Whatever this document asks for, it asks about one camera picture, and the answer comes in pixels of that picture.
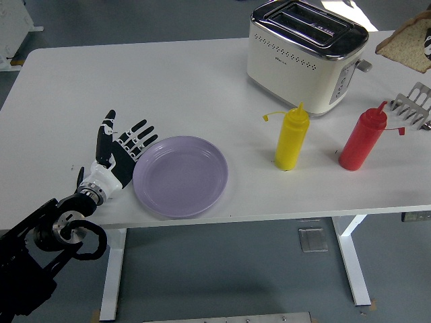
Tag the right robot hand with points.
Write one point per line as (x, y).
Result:
(428, 45)

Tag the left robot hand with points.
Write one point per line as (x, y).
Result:
(118, 161)

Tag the brown bread slice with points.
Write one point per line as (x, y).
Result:
(404, 47)

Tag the purple plate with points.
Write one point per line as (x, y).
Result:
(180, 176)

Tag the cream and chrome toaster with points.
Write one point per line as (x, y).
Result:
(289, 74)

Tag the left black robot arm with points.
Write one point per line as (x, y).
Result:
(23, 262)

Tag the metal toast rack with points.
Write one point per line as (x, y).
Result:
(412, 106)

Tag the white table leg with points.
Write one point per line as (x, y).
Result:
(112, 269)
(352, 259)

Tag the red squeeze bottle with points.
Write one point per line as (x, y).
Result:
(361, 143)

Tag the yellow squeeze bottle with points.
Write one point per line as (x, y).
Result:
(290, 143)

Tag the grey table control panel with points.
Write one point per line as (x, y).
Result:
(415, 216)

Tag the white cabinet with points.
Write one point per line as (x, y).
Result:
(15, 20)

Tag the metal floor socket cover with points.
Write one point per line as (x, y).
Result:
(312, 240)

